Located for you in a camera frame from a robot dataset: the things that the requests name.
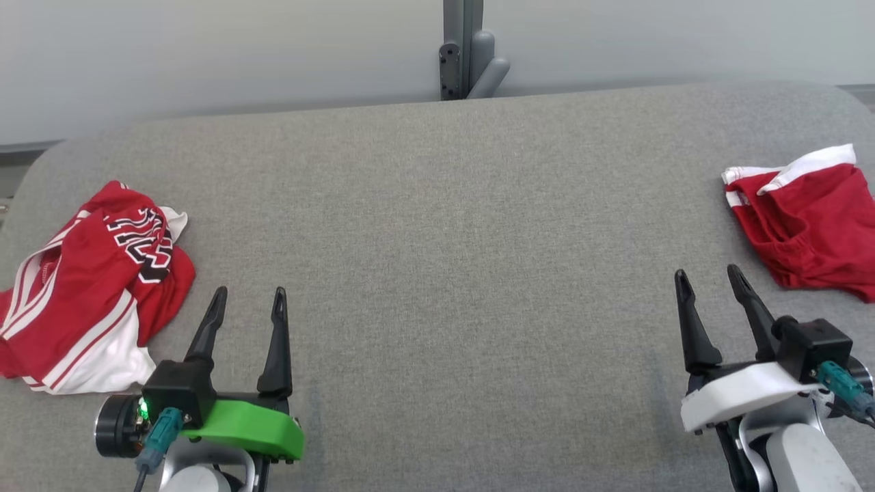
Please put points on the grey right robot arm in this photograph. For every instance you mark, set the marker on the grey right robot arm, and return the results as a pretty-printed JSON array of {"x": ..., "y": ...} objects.
[{"x": 800, "y": 458}]

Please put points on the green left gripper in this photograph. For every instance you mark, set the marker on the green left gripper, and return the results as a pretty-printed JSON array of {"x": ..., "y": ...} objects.
[{"x": 253, "y": 424}]

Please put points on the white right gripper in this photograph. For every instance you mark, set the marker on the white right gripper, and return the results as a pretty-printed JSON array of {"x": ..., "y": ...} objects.
[{"x": 738, "y": 393}]

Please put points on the black left wrist motor cylinder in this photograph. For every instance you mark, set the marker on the black left wrist motor cylinder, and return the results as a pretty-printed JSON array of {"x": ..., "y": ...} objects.
[{"x": 116, "y": 427}]

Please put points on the red white lettered jersey shirt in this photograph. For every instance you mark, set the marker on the red white lettered jersey shirt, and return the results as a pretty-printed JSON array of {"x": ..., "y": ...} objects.
[{"x": 82, "y": 301}]

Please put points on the teal camera connector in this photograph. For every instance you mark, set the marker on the teal camera connector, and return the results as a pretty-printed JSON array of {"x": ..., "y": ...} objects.
[
  {"x": 841, "y": 383},
  {"x": 160, "y": 437}
]

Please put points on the grey notched metal partition post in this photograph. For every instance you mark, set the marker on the grey notched metal partition post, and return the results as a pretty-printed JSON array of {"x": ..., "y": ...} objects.
[{"x": 463, "y": 48}]

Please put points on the teal right camera connector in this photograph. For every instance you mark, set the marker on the teal right camera connector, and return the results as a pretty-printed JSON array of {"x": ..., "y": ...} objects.
[{"x": 841, "y": 383}]

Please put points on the red shorts with white trim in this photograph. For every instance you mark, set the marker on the red shorts with white trim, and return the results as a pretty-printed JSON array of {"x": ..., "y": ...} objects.
[{"x": 813, "y": 225}]

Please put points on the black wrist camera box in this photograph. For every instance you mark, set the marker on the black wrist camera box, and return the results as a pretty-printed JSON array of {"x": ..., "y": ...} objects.
[
  {"x": 813, "y": 345},
  {"x": 178, "y": 389}
]

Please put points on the black wrist motor cylinder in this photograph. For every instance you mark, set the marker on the black wrist motor cylinder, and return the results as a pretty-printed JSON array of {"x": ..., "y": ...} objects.
[
  {"x": 864, "y": 376},
  {"x": 116, "y": 427}
]

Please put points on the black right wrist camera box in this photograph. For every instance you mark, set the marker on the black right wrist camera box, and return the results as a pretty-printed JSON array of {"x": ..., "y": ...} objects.
[{"x": 813, "y": 345}]

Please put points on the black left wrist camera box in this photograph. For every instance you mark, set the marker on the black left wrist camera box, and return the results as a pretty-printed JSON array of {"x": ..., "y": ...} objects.
[{"x": 178, "y": 389}]

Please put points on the teal left camera connector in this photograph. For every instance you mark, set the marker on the teal left camera connector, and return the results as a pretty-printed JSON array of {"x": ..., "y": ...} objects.
[{"x": 160, "y": 437}]

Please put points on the black right wrist motor cylinder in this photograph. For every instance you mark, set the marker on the black right wrist motor cylinder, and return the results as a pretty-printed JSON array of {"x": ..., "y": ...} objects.
[{"x": 864, "y": 376}]

